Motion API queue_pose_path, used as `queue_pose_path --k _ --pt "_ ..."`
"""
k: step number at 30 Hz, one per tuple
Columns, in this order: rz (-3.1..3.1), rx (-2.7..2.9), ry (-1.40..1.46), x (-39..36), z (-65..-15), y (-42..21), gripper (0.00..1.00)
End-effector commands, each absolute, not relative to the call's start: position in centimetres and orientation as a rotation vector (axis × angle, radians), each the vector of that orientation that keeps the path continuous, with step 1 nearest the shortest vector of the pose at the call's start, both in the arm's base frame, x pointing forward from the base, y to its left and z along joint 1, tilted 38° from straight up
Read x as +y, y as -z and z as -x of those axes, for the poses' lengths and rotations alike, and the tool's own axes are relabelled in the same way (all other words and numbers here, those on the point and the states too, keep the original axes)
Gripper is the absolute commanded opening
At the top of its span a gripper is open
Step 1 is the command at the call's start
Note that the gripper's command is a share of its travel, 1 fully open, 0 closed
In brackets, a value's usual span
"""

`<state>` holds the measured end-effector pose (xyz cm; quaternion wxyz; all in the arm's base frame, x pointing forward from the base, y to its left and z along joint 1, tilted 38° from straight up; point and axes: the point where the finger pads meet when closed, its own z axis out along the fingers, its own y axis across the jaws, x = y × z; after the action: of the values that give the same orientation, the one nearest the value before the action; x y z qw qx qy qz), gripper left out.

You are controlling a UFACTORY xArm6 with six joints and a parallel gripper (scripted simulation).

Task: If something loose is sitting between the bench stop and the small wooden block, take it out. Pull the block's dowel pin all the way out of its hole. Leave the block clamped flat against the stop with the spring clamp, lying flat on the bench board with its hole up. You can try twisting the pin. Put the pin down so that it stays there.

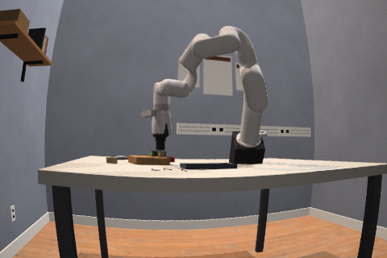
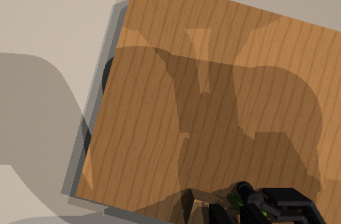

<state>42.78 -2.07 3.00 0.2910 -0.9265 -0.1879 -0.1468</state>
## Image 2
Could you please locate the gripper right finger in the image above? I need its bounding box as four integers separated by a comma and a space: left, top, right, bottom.
240, 203, 272, 224

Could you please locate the brown wooden board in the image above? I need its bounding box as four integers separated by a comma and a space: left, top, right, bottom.
75, 0, 341, 224

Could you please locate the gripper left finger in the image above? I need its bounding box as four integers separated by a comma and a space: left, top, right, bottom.
209, 204, 232, 224

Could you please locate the small wooden block with hole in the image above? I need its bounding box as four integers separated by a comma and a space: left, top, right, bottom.
183, 188, 240, 224

